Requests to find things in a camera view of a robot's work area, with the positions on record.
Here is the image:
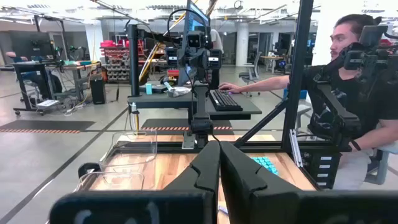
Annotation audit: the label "grey office chair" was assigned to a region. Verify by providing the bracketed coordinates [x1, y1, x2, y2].
[238, 51, 262, 98]

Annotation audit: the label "black computer tower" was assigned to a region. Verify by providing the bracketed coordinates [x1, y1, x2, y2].
[90, 77, 107, 105]

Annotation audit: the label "black standing desk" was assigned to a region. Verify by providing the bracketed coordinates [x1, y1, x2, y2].
[126, 91, 263, 123]

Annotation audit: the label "light grey chair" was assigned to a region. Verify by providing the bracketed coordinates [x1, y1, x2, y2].
[363, 141, 398, 187]

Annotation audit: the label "white flat box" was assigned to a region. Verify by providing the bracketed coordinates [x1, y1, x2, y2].
[35, 99, 60, 110]

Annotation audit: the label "blue storage bin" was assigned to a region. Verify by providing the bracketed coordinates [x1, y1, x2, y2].
[282, 89, 309, 101]

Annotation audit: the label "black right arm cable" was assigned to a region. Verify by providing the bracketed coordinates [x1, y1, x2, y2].
[166, 7, 210, 43]

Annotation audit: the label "black controller box white labels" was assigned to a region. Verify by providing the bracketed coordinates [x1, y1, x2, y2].
[300, 149, 341, 190]

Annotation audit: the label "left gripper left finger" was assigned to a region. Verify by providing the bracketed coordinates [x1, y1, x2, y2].
[49, 140, 221, 224]

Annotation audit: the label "silver metal bracket strip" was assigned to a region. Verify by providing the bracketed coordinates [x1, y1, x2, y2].
[289, 129, 304, 169]

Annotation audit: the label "computer monitor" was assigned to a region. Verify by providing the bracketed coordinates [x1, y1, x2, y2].
[182, 0, 211, 87]

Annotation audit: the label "clear plastic bin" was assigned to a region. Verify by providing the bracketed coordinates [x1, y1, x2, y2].
[73, 170, 146, 192]
[101, 129, 158, 171]

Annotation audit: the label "white round column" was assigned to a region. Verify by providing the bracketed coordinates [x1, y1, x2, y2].
[234, 21, 250, 68]

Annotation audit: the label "red parts bin rack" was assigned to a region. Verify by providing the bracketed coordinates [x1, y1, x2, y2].
[99, 39, 147, 84]

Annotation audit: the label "teal calculator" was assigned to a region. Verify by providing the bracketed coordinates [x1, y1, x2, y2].
[250, 155, 280, 177]

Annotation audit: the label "wooden top workbench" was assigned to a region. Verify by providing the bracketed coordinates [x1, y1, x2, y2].
[11, 60, 103, 116]

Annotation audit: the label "black floor mat hazard stripe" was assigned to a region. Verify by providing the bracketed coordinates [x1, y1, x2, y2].
[0, 119, 96, 135]

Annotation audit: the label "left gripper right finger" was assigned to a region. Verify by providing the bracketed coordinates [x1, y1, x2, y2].
[219, 140, 398, 224]

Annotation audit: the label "person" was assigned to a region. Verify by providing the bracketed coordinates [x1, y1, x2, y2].
[4, 51, 63, 96]
[217, 14, 398, 191]
[208, 29, 224, 90]

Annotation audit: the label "black keyboard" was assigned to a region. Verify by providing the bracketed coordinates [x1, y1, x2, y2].
[207, 89, 244, 112]

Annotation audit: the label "crumpled plastic bag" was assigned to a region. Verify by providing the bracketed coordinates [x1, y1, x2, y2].
[164, 81, 192, 98]

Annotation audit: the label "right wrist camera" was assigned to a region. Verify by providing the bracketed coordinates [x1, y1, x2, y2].
[185, 30, 203, 50]

